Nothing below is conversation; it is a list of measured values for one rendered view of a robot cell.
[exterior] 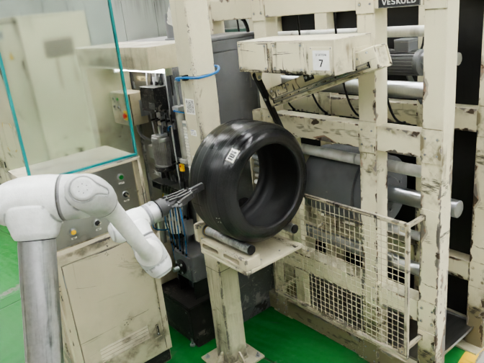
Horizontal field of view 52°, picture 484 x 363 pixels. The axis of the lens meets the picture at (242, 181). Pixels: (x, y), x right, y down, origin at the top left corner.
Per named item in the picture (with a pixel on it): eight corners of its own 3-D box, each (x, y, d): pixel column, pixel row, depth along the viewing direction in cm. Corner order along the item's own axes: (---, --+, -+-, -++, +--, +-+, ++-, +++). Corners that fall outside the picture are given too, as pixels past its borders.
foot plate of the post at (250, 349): (201, 358, 297) (200, 353, 295) (235, 337, 312) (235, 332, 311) (229, 380, 277) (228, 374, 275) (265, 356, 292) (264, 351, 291)
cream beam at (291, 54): (238, 72, 246) (235, 42, 242) (275, 65, 261) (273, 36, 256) (334, 77, 201) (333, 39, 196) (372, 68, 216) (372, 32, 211)
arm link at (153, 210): (135, 204, 201) (148, 197, 204) (142, 223, 204) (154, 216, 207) (147, 209, 194) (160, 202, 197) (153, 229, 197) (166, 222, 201)
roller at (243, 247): (211, 226, 253) (208, 235, 253) (204, 225, 250) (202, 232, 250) (257, 246, 227) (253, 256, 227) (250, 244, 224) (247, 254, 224)
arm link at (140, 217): (135, 210, 204) (152, 237, 202) (101, 228, 196) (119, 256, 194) (140, 200, 195) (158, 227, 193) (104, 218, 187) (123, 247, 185)
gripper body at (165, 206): (159, 204, 197) (178, 194, 202) (148, 199, 204) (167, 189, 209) (164, 220, 200) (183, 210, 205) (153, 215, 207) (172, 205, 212)
